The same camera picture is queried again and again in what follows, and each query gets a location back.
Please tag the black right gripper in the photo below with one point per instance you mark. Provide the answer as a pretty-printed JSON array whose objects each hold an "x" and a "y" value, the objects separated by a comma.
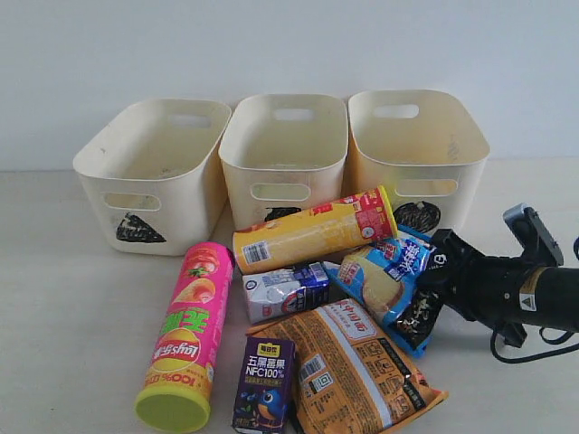
[{"x": 454, "y": 282}]

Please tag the blue bread snack bag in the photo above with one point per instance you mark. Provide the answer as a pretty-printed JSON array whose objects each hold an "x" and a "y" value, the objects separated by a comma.
[{"x": 382, "y": 276}]

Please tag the orange snack bag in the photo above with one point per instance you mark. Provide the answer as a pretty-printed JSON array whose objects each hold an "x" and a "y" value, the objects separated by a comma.
[{"x": 351, "y": 377}]

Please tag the white blue milk carton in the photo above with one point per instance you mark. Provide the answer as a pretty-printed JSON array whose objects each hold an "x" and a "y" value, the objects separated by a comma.
[{"x": 283, "y": 292}]

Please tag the purple juice carton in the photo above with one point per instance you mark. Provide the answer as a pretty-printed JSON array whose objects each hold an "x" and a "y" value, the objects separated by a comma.
[{"x": 264, "y": 388}]

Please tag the pink Lays chips can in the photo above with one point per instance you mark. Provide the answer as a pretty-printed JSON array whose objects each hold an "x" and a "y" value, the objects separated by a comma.
[{"x": 177, "y": 388}]

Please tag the black blue snack bag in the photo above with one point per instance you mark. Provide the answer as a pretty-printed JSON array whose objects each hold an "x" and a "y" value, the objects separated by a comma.
[{"x": 412, "y": 329}]

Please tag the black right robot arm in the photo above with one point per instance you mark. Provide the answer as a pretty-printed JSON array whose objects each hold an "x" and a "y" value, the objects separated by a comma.
[{"x": 533, "y": 288}]

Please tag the yellow chips can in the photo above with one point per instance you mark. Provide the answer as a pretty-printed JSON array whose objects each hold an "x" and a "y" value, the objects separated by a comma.
[{"x": 344, "y": 224}]

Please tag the cream bin circle mark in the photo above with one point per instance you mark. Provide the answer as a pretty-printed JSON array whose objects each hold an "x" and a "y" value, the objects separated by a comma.
[{"x": 423, "y": 147}]

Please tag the cream bin square mark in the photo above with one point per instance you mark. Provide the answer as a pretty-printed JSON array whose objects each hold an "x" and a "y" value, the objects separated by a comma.
[{"x": 283, "y": 153}]

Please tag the cream bin triangle mark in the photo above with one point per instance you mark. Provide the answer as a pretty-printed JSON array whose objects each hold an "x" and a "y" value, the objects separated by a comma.
[{"x": 153, "y": 176}]

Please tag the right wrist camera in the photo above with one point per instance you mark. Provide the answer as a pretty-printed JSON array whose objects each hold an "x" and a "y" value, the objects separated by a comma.
[{"x": 539, "y": 246}]

